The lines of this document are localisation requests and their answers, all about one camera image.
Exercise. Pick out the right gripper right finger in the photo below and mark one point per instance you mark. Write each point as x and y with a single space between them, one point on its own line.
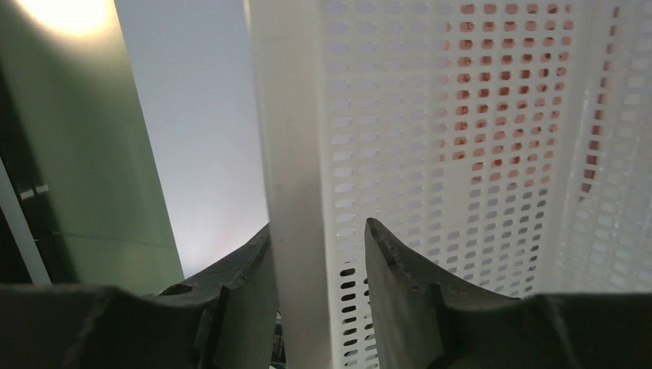
426 317

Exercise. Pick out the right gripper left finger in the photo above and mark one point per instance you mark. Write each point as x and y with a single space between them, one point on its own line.
222 317

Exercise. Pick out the clear white plastic tray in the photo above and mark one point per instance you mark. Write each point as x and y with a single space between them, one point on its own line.
344 91

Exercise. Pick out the green mesh waste bin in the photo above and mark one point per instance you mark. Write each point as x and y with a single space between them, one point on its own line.
79 184

